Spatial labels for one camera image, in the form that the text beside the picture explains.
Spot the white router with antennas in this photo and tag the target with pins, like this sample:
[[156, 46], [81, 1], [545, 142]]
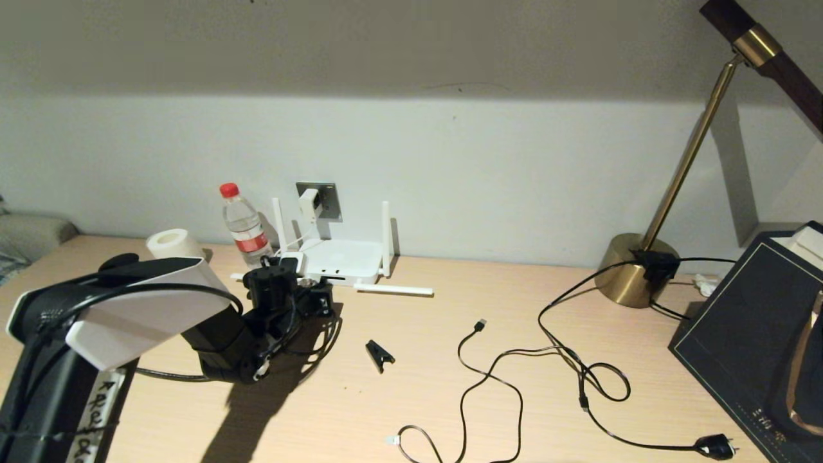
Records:
[[344, 260]]

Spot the clear water bottle red cap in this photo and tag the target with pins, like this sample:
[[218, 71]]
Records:
[[246, 225]]

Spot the grey cushion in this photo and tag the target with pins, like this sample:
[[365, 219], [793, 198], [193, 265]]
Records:
[[32, 236]]

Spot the patterned grey fabric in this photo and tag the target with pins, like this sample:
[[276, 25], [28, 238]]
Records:
[[8, 269]]

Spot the small black clip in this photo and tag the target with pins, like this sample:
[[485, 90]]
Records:
[[379, 355]]

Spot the dark gift bag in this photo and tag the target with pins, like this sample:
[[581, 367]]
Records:
[[739, 321]]

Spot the black round desk grommet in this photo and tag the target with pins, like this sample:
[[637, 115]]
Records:
[[119, 260]]

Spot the white power adapter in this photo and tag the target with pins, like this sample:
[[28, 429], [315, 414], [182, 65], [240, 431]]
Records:
[[310, 202]]

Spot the brass desk lamp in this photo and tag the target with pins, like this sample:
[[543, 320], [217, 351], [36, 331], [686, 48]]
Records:
[[617, 283]]

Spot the grey wall power socket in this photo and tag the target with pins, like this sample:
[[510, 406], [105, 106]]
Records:
[[329, 199]]

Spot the white box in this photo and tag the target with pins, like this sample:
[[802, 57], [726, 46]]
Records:
[[804, 247]]

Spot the white toilet paper roll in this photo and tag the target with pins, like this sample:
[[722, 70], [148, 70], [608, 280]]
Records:
[[170, 241]]

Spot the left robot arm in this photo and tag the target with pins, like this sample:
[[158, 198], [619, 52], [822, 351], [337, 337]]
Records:
[[148, 315]]

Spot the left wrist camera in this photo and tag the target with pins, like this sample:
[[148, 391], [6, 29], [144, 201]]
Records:
[[290, 262]]

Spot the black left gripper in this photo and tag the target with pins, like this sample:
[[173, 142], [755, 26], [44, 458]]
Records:
[[316, 302]]

